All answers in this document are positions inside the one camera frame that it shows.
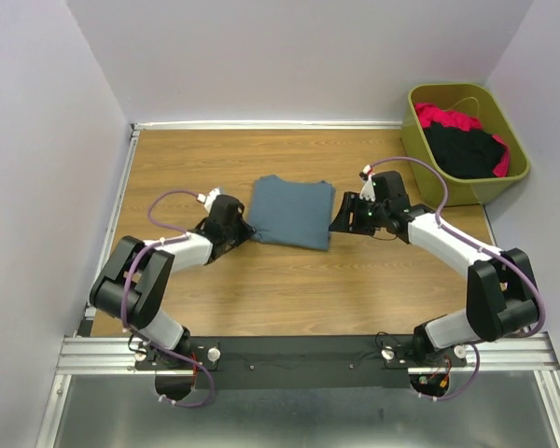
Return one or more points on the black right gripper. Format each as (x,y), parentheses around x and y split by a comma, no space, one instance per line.
(355,213)

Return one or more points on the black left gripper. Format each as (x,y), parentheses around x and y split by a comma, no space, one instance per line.
(236,234)

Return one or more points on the blue-grey t shirt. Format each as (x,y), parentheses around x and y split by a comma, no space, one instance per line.
(291,213)

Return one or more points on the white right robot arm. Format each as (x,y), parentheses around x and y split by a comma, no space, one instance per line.
(501,295)

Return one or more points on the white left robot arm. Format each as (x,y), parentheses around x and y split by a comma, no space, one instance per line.
(131,285)

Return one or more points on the black t shirt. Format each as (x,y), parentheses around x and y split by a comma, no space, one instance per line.
(472,154)

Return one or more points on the red t shirt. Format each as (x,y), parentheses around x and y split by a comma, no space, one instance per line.
(429,113)

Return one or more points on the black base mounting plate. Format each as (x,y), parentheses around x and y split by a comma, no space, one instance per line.
(300,362)

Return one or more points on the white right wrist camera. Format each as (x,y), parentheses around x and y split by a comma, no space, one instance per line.
(367,192)

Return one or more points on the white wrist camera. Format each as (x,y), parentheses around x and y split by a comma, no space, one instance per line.
(207,200)
(367,192)

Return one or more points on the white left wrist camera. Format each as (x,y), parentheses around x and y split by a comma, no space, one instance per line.
(207,200)

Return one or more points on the aluminium frame rail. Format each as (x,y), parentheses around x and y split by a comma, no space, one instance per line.
(113,356)

